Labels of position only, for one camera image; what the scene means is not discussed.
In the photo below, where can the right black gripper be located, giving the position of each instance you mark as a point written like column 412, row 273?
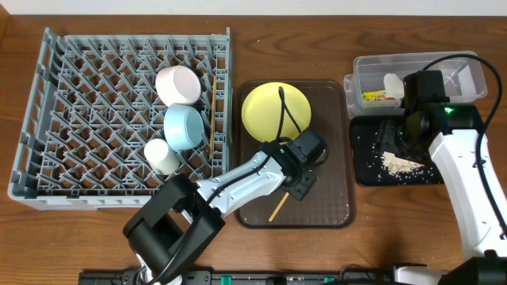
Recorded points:
column 394, row 143

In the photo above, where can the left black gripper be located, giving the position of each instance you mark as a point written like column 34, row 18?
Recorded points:
column 303, row 184

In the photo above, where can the pile of rice scraps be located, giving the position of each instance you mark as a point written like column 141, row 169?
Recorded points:
column 398, row 164

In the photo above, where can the yellow green snack wrapper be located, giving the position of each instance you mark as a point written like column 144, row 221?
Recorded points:
column 375, row 95

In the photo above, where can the white tissue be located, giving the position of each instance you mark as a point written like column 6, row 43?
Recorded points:
column 393, row 86

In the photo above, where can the yellow round plate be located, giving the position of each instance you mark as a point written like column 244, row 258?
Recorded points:
column 262, row 108

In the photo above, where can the light blue bowl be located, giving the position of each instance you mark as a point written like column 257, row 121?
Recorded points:
column 183, row 127

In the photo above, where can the light green cup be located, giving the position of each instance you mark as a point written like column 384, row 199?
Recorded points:
column 160, row 157

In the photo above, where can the white bowl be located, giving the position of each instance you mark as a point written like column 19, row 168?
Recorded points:
column 177, row 85

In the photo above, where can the wooden chopstick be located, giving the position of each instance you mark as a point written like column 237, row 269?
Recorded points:
column 279, row 206
column 212, row 121

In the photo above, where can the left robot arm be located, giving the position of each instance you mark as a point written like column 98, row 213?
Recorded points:
column 180, row 221

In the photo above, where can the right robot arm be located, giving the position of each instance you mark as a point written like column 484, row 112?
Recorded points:
column 450, row 137

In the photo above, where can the black waste tray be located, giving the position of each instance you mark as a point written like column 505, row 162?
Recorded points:
column 369, row 126

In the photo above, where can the grey plastic dishwasher rack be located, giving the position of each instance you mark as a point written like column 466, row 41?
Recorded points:
column 93, row 107

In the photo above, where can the dark brown serving tray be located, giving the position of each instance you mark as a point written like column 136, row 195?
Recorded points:
column 330, row 204

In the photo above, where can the clear plastic bin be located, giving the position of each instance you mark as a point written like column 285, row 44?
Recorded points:
column 463, row 79

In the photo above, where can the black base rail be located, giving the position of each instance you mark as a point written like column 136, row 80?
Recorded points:
column 132, row 276

